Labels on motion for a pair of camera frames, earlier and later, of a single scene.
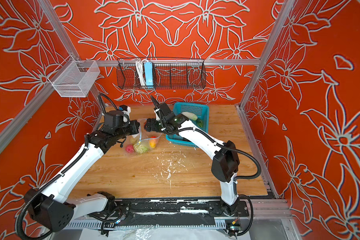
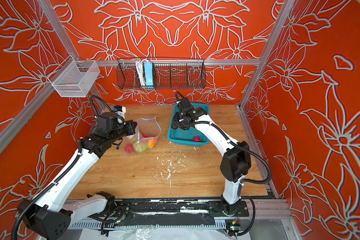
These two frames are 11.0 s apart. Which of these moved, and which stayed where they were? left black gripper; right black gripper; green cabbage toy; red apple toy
Moved: right black gripper
Stayed: left black gripper; green cabbage toy; red apple toy
